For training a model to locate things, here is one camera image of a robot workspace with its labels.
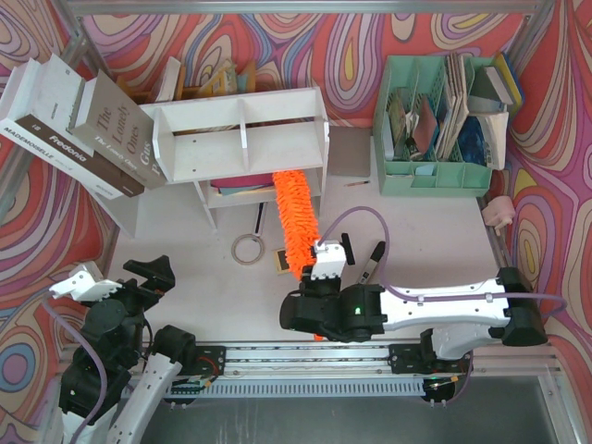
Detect masking tape roll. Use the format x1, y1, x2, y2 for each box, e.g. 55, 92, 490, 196
230, 234, 265, 265

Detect orange microfiber duster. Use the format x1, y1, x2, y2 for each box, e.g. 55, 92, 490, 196
271, 168, 325, 343

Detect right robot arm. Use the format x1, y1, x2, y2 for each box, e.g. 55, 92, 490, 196
279, 267, 548, 361

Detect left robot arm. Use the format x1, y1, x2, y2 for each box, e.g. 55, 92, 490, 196
49, 255, 197, 443

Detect white small bookshelf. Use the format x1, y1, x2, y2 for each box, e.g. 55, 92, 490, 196
142, 87, 329, 228

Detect black binder clip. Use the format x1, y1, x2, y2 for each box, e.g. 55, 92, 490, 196
340, 232, 355, 266

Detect blue beige calculator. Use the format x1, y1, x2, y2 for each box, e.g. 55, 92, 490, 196
273, 249, 290, 275

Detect stack of coloured paper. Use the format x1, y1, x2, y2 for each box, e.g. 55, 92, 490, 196
210, 173, 274, 196

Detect small pencil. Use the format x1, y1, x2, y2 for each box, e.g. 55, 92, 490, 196
344, 180, 371, 187

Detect grey Lonely Ones book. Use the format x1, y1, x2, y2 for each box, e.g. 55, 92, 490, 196
71, 71, 167, 190

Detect pink pig figurine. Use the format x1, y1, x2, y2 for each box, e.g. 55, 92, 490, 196
481, 195, 515, 236

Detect mint green desk organizer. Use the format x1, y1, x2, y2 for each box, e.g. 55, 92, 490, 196
373, 53, 511, 197

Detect brown white Fredonia book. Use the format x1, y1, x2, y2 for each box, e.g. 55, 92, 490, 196
1, 55, 144, 200

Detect orange wooden book rack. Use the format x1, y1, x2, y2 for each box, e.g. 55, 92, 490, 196
115, 56, 258, 105

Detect books in green organizer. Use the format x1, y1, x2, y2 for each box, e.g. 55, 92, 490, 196
376, 53, 524, 170

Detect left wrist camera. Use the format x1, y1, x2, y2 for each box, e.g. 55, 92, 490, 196
49, 262, 122, 302

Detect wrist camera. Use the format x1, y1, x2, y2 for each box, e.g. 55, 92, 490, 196
49, 262, 122, 302
311, 240, 347, 280

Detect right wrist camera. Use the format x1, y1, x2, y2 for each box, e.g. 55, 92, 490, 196
311, 240, 347, 280

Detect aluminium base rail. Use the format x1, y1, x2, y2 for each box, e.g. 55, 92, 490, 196
142, 340, 475, 376

